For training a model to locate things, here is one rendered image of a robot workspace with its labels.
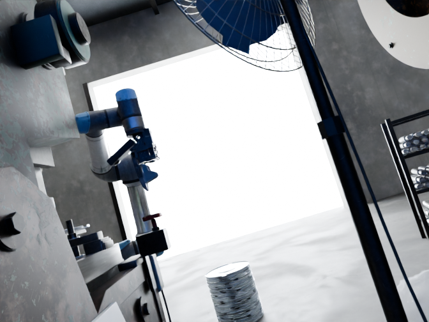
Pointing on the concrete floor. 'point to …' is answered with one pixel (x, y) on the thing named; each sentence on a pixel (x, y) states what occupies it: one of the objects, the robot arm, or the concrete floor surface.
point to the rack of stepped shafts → (422, 179)
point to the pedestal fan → (239, 17)
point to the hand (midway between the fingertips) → (145, 188)
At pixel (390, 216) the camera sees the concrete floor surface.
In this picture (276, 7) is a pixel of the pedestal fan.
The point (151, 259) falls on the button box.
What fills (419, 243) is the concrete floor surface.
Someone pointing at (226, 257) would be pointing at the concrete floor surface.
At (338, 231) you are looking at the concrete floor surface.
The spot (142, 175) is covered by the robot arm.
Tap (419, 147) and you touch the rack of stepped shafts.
